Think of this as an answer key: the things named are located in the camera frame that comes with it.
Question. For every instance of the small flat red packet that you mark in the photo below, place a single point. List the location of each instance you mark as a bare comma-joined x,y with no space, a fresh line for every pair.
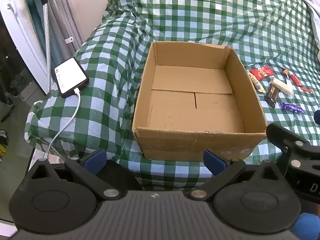
307,90

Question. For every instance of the white printed cloth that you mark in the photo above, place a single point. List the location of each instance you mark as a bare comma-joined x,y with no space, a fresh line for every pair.
312,12

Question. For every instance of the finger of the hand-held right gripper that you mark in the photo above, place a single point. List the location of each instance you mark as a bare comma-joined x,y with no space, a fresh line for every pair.
317,117
280,135

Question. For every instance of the purple candy packet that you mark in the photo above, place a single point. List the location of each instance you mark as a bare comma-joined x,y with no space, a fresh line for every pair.
291,107

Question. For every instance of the green checkered blanket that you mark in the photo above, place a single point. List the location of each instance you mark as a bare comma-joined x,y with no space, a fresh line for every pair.
200,15

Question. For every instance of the brown cardboard box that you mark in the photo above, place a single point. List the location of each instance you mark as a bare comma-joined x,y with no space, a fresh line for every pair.
190,100

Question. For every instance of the white window frame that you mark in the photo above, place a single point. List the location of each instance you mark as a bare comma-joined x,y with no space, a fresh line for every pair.
17,27

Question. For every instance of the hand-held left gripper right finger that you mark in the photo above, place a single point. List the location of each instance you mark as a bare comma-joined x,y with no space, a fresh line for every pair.
213,162

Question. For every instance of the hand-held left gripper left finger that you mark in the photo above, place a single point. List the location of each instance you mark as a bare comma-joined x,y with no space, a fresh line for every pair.
95,161

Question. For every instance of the purple silver long packet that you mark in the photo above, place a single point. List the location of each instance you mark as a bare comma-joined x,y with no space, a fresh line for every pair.
288,80

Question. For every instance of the white bar packet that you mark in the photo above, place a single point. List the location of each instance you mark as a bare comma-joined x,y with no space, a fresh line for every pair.
282,86

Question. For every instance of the smartphone with lit screen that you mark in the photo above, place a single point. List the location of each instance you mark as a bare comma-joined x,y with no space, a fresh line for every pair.
71,76

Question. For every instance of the teal curtain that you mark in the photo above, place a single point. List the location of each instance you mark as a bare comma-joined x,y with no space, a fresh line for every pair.
37,25

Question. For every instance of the beige snack packet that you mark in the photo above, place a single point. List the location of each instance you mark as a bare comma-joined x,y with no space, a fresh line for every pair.
256,82

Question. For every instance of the dark brown snack packet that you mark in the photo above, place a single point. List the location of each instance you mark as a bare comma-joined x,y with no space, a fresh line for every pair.
272,96

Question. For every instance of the red spicy strips packet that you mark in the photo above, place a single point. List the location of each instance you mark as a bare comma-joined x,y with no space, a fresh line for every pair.
262,73

